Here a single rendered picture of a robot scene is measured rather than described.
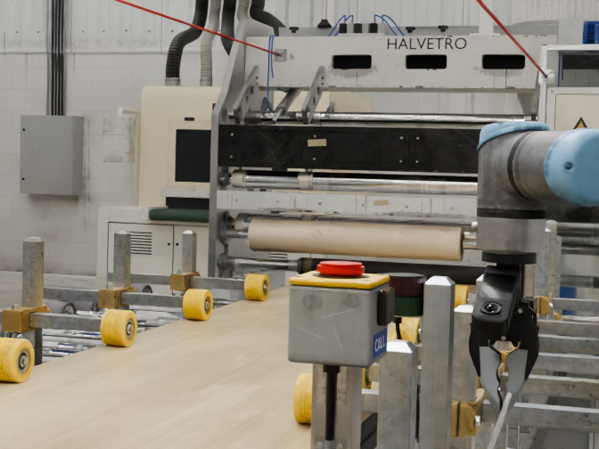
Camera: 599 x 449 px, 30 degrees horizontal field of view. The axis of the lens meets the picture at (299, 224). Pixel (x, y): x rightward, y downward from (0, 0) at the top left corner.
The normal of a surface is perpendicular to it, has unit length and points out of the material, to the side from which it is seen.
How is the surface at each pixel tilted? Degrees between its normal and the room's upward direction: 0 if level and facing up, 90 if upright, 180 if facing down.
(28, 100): 90
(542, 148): 64
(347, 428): 90
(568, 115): 90
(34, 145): 90
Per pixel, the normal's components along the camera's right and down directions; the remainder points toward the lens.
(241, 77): 0.96, 0.04
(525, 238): 0.22, 0.06
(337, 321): -0.29, 0.04
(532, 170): -0.90, 0.19
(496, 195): -0.60, 0.03
